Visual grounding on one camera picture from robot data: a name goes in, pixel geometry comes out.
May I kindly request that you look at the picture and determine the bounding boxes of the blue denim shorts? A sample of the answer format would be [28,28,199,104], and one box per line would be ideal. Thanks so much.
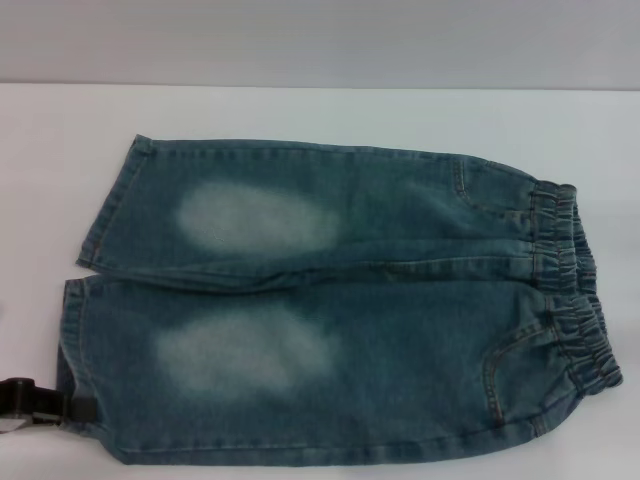
[53,133,625,455]

